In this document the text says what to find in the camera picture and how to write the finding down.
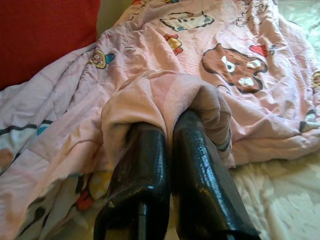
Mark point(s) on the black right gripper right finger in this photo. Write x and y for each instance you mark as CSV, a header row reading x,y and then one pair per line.
x,y
202,187

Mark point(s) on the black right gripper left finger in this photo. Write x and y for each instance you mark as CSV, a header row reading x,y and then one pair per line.
x,y
142,180

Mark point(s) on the pink cartoon print blanket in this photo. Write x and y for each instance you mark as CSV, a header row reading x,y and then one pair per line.
x,y
150,62

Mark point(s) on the red pillow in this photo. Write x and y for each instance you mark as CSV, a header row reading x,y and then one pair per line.
x,y
45,37

